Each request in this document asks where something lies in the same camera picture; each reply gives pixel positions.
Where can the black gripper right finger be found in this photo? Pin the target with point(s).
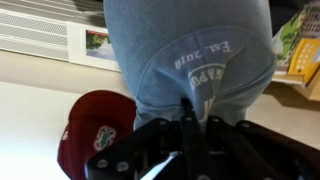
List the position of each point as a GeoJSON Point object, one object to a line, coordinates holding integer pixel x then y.
{"type": "Point", "coordinates": [255, 166]}

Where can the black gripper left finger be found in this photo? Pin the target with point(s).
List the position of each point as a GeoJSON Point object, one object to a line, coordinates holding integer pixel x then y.
{"type": "Point", "coordinates": [194, 144]}

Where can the maroon cap on sill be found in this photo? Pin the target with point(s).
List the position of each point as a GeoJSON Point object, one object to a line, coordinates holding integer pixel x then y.
{"type": "Point", "coordinates": [97, 120]}

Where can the yellow booklet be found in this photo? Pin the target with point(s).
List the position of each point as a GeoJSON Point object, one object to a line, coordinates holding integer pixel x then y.
{"type": "Point", "coordinates": [305, 59]}

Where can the colourful brochure paper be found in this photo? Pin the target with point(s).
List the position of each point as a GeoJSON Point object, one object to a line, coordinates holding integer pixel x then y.
{"type": "Point", "coordinates": [292, 20]}

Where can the sticker label on heater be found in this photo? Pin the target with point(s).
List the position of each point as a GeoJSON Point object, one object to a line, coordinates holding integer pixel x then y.
{"type": "Point", "coordinates": [98, 45]}

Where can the white wall heater unit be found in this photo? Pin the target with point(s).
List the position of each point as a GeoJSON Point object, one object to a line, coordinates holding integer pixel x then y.
{"type": "Point", "coordinates": [54, 29]}

